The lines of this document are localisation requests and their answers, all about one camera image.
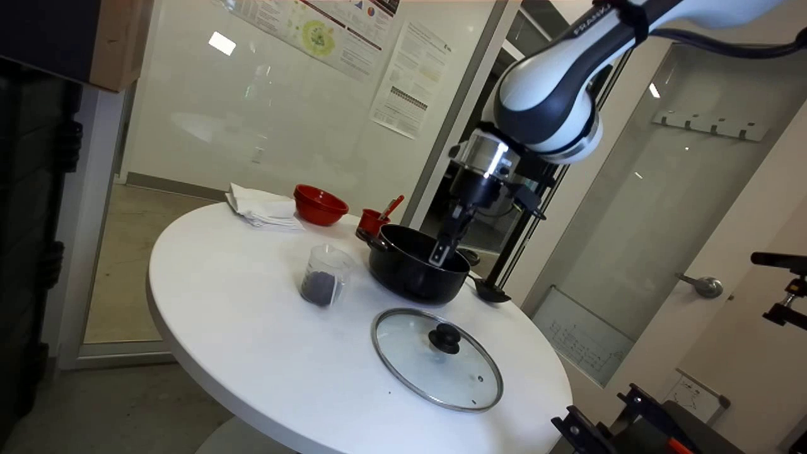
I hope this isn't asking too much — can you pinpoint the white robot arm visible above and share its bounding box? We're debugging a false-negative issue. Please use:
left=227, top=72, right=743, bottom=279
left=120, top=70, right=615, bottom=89
left=427, top=0, right=804, bottom=268

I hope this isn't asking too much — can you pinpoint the red bowl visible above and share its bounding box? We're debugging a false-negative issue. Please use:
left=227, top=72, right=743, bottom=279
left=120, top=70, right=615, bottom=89
left=292, top=185, right=349, bottom=227

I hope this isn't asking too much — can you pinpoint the black cooking pot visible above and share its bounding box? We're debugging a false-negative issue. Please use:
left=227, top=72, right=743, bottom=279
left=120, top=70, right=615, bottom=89
left=364, top=224, right=469, bottom=304

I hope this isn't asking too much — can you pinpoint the clear plastic jar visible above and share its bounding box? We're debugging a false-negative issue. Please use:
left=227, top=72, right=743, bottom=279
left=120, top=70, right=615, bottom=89
left=300, top=244, right=349, bottom=307

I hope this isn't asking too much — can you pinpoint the side camera on mount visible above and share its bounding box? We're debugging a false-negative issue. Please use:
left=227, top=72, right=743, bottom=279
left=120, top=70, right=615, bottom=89
left=753, top=251, right=807, bottom=330

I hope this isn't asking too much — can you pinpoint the glass pot lid black knob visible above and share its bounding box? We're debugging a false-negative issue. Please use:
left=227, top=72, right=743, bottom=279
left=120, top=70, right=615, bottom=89
left=371, top=307, right=504, bottom=410

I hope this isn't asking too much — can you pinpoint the red mug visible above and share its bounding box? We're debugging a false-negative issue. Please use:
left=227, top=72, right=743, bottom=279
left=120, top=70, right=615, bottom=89
left=356, top=210, right=387, bottom=239

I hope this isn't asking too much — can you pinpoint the red spoon in mug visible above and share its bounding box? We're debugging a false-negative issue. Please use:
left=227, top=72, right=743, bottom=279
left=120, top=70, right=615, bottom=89
left=379, top=195, right=405, bottom=221

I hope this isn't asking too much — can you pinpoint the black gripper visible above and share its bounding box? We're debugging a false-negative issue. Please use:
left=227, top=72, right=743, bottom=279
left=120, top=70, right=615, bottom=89
left=430, top=129, right=537, bottom=268

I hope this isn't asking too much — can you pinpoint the black camera stand pole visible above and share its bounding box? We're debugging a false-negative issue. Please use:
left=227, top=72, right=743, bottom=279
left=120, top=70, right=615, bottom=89
left=483, top=164, right=557, bottom=287

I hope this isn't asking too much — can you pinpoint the white cloth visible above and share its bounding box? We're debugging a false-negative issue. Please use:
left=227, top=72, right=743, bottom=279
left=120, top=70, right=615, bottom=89
left=224, top=185, right=298, bottom=227

